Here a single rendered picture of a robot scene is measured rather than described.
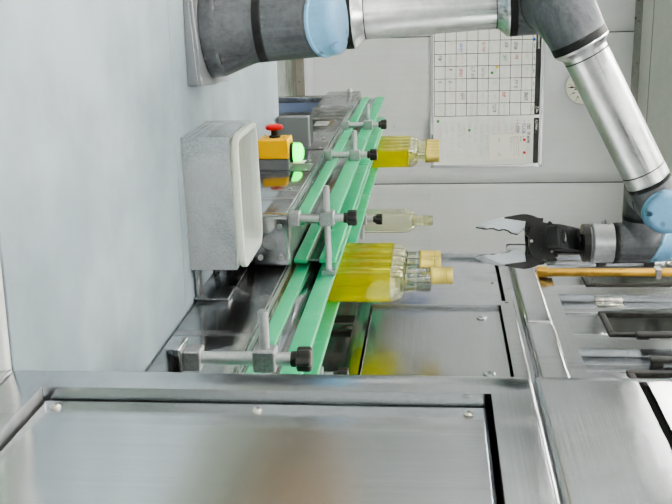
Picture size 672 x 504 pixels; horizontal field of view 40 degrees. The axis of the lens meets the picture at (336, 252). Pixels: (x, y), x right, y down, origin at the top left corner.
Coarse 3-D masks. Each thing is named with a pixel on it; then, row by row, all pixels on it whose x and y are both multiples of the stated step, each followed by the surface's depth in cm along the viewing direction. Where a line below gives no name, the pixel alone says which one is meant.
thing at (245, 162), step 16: (240, 128) 152; (256, 128) 161; (240, 144) 162; (256, 144) 162; (240, 160) 163; (256, 160) 163; (240, 176) 164; (256, 176) 164; (240, 192) 148; (256, 192) 164; (240, 208) 149; (256, 208) 165; (240, 224) 149; (256, 224) 166; (240, 240) 150; (256, 240) 165; (240, 256) 151
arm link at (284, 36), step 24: (264, 0) 152; (288, 0) 151; (312, 0) 150; (336, 0) 152; (264, 24) 151; (288, 24) 151; (312, 24) 150; (336, 24) 152; (264, 48) 153; (288, 48) 153; (312, 48) 153; (336, 48) 154
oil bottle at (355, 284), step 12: (336, 276) 175; (348, 276) 175; (360, 276) 175; (372, 276) 174; (384, 276) 174; (396, 276) 174; (336, 288) 176; (348, 288) 176; (360, 288) 175; (372, 288) 175; (384, 288) 175; (396, 288) 175; (336, 300) 177; (348, 300) 176; (360, 300) 176; (372, 300) 176; (384, 300) 176
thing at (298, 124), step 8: (288, 112) 239; (296, 112) 238; (304, 112) 238; (280, 120) 232; (288, 120) 232; (296, 120) 232; (304, 120) 232; (312, 120) 239; (288, 128) 233; (296, 128) 232; (304, 128) 232; (312, 128) 239; (296, 136) 233; (304, 136) 233; (312, 136) 239; (304, 144) 233
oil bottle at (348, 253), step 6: (348, 252) 188; (354, 252) 188; (360, 252) 188; (366, 252) 188; (372, 252) 188; (378, 252) 188; (384, 252) 188; (390, 252) 188; (396, 252) 188; (402, 252) 189; (342, 258) 186; (348, 258) 186; (354, 258) 186; (360, 258) 186; (366, 258) 186; (372, 258) 185; (378, 258) 185; (384, 258) 185; (390, 258) 185; (396, 258) 185; (402, 258) 186
